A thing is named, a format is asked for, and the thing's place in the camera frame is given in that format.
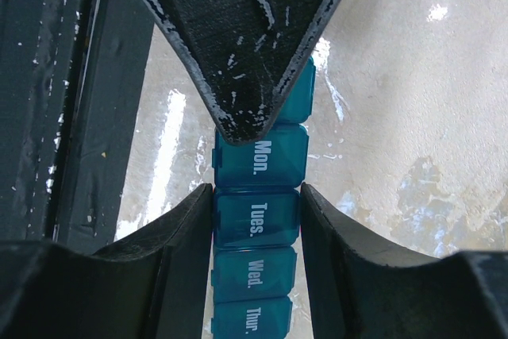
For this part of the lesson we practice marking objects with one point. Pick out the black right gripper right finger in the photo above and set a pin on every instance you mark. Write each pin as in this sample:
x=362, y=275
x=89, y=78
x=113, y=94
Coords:
x=361, y=285

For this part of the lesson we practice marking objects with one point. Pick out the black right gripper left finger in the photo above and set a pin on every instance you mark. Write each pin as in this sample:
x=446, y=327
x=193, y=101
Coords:
x=150, y=284

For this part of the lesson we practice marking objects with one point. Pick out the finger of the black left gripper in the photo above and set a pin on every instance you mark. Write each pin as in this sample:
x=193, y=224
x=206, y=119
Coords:
x=243, y=56

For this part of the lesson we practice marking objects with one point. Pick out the teal weekly pill organizer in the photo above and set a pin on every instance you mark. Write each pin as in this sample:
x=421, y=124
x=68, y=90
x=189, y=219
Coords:
x=256, y=216

